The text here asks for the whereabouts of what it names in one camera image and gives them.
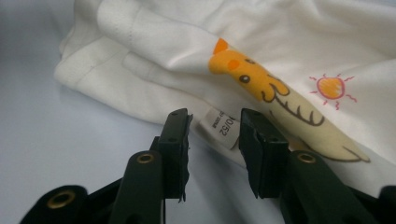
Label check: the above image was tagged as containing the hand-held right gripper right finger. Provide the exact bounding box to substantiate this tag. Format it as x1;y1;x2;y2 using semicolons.
238;107;377;224

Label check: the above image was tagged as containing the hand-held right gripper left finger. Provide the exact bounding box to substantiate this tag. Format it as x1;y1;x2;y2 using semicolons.
108;107;194;224

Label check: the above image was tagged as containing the white t-shirt with chick print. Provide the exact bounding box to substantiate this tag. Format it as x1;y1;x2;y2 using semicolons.
54;0;396;200

